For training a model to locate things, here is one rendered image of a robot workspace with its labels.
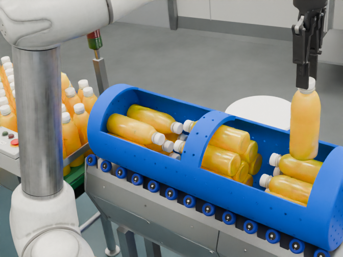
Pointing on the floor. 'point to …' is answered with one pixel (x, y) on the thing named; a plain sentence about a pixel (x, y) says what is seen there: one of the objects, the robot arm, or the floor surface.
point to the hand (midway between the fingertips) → (307, 71)
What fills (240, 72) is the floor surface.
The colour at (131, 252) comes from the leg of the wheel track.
